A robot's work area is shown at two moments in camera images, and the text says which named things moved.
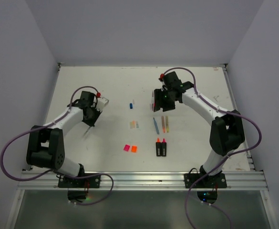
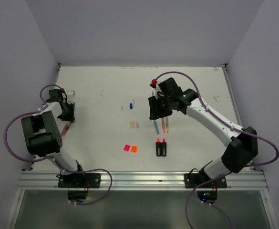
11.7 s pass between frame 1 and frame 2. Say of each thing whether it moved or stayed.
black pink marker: stayed
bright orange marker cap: stayed
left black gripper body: moved
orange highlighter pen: stayed
